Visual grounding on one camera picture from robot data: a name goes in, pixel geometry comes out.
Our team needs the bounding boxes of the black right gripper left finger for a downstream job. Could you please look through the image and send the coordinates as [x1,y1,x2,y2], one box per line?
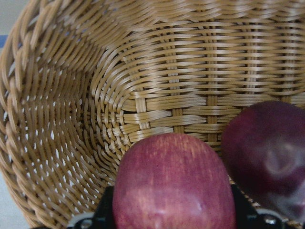
[92,186,116,229]

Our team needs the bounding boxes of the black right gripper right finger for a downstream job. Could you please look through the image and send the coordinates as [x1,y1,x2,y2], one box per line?
[231,184,258,229]

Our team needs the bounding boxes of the dark red apple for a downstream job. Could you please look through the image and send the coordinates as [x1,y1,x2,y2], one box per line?
[221,101,305,223]

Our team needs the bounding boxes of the woven wicker basket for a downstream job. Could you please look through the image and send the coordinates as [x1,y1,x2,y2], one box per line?
[0,0,305,229]

